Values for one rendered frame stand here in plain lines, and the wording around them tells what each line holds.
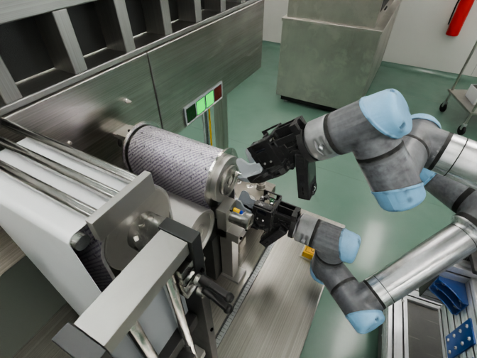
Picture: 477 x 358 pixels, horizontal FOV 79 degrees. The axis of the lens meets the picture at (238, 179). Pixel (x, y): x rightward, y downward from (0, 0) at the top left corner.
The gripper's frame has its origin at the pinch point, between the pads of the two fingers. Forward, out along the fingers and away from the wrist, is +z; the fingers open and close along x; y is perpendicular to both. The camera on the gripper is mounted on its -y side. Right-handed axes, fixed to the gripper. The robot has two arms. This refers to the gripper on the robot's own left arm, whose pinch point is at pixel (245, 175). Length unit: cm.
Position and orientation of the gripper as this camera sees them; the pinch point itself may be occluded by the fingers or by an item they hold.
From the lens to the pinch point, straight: 68.2
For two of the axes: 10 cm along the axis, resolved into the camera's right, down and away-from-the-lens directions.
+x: -4.8, 5.9, -6.4
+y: -5.6, -7.7, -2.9
